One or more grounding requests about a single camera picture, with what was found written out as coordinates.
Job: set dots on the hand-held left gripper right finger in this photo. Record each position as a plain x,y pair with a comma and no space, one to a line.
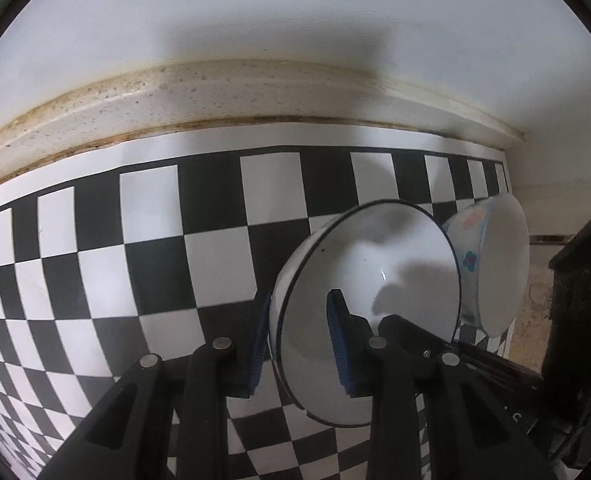
338,345

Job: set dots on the white bowl floral print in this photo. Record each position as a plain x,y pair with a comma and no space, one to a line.
500,260

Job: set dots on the white bowl dark rim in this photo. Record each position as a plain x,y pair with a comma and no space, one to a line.
365,270

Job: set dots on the black white checkered cloth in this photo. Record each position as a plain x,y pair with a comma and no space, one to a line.
140,240

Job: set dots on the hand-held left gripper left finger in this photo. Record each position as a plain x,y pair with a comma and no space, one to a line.
258,345

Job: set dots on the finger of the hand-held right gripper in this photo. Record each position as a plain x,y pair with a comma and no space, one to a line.
500,362

